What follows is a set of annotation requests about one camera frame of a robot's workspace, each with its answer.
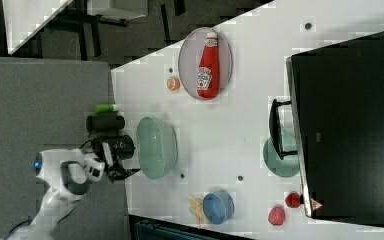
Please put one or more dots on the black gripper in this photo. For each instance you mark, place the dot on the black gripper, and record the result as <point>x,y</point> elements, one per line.
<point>113,151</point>

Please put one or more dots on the green perforated strainer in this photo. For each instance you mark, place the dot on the green perforated strainer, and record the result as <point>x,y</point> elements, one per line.
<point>157,147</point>

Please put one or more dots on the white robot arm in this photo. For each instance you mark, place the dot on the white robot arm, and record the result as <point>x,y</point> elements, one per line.
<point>69,174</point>

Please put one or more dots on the black cylinder object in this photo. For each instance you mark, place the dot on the black cylinder object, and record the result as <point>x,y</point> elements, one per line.
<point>104,122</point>

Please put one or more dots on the yellow fries toy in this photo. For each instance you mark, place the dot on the yellow fries toy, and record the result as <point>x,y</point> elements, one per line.
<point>196,206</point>

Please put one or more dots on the blue bowl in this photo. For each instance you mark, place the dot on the blue bowl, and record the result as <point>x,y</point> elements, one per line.
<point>218,207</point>

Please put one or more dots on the orange slice toy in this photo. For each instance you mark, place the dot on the orange slice toy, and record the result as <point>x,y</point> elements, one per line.
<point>173,83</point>

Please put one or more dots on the red ketchup bottle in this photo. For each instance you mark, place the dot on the red ketchup bottle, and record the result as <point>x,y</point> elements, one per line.
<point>208,73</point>

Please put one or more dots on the pale purple plate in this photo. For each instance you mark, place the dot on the pale purple plate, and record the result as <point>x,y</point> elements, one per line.
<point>190,56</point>

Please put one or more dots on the pink strawberry toy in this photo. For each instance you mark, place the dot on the pink strawberry toy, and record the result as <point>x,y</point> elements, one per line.
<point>276,216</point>

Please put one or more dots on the green mug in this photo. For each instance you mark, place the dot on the green mug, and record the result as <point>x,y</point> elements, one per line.
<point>285,167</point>

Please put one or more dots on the red strawberry toy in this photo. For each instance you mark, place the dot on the red strawberry toy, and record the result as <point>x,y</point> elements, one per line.
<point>293,200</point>

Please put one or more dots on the black toaster oven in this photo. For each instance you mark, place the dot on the black toaster oven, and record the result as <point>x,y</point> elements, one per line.
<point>337,102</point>

